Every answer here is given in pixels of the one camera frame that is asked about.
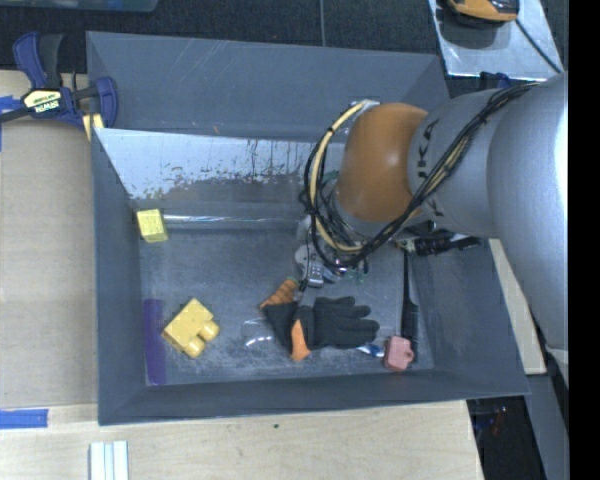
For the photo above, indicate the pink small block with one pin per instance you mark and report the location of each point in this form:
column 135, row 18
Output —
column 398, row 354

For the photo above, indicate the pale wood flat board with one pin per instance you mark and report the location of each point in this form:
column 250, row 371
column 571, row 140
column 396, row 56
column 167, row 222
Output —
column 45, row 268

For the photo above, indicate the purple flat strip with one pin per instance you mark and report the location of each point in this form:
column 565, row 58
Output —
column 154, row 343

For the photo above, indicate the clear plastic piece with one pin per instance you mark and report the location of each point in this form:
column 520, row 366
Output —
column 258, row 333

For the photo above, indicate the black and orange glove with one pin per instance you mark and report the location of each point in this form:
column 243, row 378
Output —
column 335, row 323

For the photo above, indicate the black cylinder on white bracket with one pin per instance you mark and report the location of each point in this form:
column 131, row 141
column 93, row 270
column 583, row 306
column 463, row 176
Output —
column 440, row 244

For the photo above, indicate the small yellow toy block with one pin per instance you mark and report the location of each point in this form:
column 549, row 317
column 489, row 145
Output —
column 152, row 225

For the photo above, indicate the grey metal bin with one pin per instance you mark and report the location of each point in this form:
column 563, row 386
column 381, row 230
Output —
column 230, row 93

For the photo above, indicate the blue and white small item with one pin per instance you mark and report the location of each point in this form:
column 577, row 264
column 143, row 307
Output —
column 372, row 350

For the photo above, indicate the large yellow toy brick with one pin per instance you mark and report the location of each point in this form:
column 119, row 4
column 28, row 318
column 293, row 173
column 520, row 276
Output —
column 186, row 325

